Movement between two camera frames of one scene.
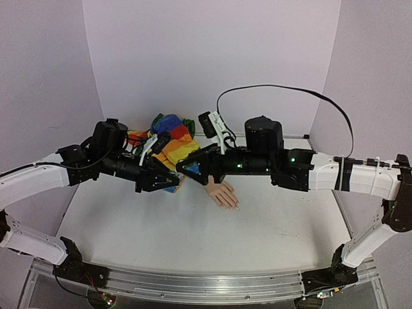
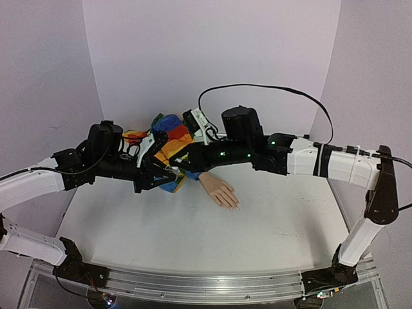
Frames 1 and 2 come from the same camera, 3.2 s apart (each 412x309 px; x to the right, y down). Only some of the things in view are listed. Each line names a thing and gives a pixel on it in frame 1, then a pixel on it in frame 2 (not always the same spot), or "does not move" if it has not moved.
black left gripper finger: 158,166 does not move
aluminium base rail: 204,285 does not move
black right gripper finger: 194,157 -> 181,159
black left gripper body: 147,175 does not move
